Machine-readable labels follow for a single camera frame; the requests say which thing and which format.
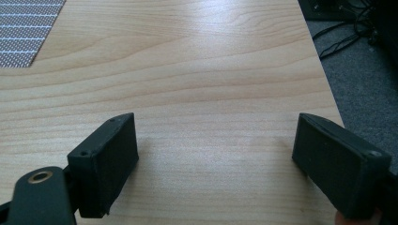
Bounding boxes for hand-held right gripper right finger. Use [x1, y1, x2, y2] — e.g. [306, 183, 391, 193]
[291, 112, 392, 220]

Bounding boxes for black cables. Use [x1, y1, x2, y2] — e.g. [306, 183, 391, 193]
[312, 0, 381, 61]

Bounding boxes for dark equipment base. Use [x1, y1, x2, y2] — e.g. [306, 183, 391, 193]
[297, 0, 360, 23]

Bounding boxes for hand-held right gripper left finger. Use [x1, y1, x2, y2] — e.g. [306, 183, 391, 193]
[67, 112, 140, 219]

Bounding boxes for grey striped woven mat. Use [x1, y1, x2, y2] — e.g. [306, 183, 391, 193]
[0, 0, 67, 68]

